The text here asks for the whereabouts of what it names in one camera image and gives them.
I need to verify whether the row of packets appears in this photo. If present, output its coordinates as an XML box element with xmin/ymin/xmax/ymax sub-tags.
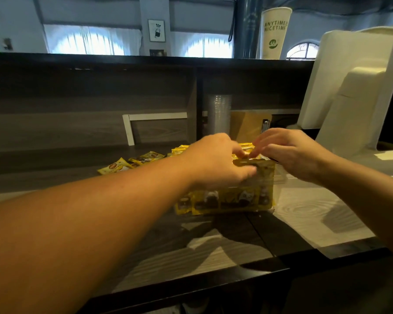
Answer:
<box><xmin>175</xmin><ymin>143</ymin><xmax>276</xmax><ymax>215</ymax></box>

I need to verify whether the clear plastic container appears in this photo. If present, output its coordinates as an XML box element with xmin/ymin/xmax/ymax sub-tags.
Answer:
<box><xmin>174</xmin><ymin>143</ymin><xmax>287</xmax><ymax>216</ymax></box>

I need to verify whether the dark curtain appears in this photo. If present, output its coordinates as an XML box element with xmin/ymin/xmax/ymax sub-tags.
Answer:
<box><xmin>228</xmin><ymin>0</ymin><xmax>263</xmax><ymax>59</ymax></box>

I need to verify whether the pile of yellow sachets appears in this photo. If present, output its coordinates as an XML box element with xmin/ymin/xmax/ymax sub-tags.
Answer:
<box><xmin>97</xmin><ymin>144</ymin><xmax>190</xmax><ymax>176</ymax></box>

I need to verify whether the person's left forearm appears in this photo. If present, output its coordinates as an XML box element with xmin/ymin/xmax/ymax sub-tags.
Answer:
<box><xmin>0</xmin><ymin>153</ymin><xmax>197</xmax><ymax>314</ymax></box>

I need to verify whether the wrapped stack of clear cups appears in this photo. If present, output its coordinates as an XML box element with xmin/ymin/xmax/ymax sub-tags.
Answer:
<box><xmin>207</xmin><ymin>94</ymin><xmax>232</xmax><ymax>134</ymax></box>

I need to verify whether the person's left hand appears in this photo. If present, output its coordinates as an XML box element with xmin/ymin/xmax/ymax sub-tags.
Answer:
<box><xmin>180</xmin><ymin>133</ymin><xmax>258</xmax><ymax>191</ymax></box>

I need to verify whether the light picture frame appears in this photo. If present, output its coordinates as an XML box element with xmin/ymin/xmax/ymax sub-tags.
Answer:
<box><xmin>148</xmin><ymin>19</ymin><xmax>166</xmax><ymax>43</ymax></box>

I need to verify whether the brown clipboard with metal clip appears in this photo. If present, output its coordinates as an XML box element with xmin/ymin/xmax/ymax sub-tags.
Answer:
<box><xmin>231</xmin><ymin>111</ymin><xmax>272</xmax><ymax>143</ymax></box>

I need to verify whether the white angled bracket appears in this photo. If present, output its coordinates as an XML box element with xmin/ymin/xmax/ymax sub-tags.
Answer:
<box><xmin>122</xmin><ymin>112</ymin><xmax>188</xmax><ymax>146</ymax></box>

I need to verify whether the bright curtained window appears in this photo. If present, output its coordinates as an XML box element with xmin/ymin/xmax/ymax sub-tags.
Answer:
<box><xmin>172</xmin><ymin>31</ymin><xmax>233</xmax><ymax>58</ymax></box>
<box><xmin>43</xmin><ymin>24</ymin><xmax>142</xmax><ymax>56</ymax></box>

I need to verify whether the person's right forearm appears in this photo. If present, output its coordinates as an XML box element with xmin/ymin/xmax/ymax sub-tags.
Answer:
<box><xmin>316</xmin><ymin>153</ymin><xmax>393</xmax><ymax>264</ymax></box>

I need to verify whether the white banner with green logo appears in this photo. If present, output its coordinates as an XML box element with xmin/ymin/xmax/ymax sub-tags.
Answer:
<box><xmin>257</xmin><ymin>7</ymin><xmax>293</xmax><ymax>60</ymax></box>

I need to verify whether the arched paned window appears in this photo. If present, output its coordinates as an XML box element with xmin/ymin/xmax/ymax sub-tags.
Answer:
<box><xmin>286</xmin><ymin>41</ymin><xmax>320</xmax><ymax>61</ymax></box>

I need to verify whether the person's right hand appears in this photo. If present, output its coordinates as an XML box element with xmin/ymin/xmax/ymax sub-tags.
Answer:
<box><xmin>248</xmin><ymin>128</ymin><xmax>334</xmax><ymax>186</ymax></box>

